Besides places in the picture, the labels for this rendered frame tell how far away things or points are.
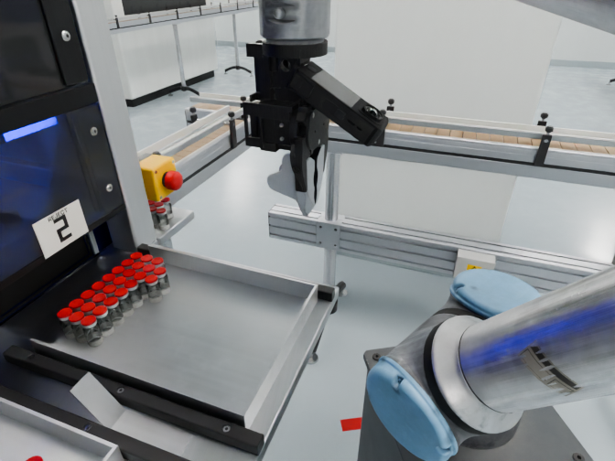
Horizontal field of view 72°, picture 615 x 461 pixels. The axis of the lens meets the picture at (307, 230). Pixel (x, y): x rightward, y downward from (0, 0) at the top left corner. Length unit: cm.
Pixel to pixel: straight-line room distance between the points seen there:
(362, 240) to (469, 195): 69
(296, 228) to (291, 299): 94
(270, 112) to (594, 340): 36
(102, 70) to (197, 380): 50
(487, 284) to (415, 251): 99
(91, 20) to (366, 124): 48
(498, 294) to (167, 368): 45
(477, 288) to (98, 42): 66
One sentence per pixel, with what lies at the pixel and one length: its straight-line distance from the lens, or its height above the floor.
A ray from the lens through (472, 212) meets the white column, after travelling 214.
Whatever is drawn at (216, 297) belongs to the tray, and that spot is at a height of 88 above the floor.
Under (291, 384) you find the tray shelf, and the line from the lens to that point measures 61.
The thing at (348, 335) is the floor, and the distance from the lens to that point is 191.
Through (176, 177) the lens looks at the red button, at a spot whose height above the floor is 101.
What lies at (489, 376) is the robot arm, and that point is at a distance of 42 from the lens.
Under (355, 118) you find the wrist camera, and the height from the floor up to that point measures 123.
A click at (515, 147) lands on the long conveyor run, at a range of 137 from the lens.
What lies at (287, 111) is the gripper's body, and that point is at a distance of 48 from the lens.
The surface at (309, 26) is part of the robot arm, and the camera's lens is 46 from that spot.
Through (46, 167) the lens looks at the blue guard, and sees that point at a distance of 72.
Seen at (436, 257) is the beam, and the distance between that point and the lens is 158.
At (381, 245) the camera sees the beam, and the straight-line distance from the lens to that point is 158.
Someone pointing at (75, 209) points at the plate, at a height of 104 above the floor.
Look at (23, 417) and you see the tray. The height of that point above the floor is 90.
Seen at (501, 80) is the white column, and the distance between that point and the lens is 194.
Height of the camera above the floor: 136
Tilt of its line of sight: 32 degrees down
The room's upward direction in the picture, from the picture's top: straight up
